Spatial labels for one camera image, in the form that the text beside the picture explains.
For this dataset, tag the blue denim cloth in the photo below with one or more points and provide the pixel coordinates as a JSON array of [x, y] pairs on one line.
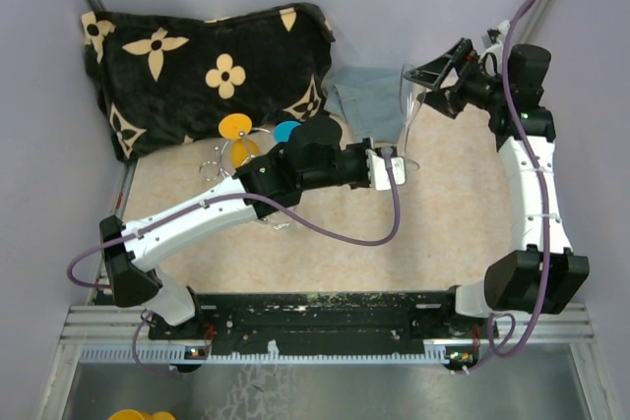
[[367, 100]]

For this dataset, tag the orange wine glass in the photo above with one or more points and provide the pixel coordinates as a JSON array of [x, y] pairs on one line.
[[236, 128]]

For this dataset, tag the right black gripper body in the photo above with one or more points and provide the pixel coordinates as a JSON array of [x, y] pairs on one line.
[[480, 90]]

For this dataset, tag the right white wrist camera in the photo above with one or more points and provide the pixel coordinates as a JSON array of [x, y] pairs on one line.
[[493, 42]]

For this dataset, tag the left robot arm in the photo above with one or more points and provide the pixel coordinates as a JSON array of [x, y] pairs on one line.
[[311, 158]]

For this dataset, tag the chrome wine glass rack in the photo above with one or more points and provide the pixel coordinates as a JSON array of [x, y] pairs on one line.
[[219, 167]]

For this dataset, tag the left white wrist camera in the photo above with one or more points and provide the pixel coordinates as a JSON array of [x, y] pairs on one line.
[[385, 169]]

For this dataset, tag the black floral blanket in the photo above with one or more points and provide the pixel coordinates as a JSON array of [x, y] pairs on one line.
[[165, 81]]

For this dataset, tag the clear champagne glass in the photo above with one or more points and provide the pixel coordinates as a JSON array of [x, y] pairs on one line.
[[411, 98]]

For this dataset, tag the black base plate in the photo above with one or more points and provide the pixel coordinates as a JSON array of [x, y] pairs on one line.
[[323, 323]]

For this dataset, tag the blue wine glass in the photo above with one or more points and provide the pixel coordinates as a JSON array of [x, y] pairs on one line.
[[283, 130]]

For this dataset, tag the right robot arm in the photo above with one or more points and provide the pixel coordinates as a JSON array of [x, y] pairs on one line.
[[540, 251]]

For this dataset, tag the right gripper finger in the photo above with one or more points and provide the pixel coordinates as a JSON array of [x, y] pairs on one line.
[[444, 87], [455, 58]]

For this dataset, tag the aluminium rail frame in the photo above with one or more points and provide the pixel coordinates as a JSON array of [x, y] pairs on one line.
[[323, 356]]

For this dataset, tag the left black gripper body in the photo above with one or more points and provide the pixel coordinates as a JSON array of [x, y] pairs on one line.
[[349, 167]]

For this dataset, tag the yellow object at bottom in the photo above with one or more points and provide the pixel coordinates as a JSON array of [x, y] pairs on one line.
[[133, 414]]

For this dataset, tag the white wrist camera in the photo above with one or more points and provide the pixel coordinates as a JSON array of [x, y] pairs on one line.
[[385, 169], [493, 42]]

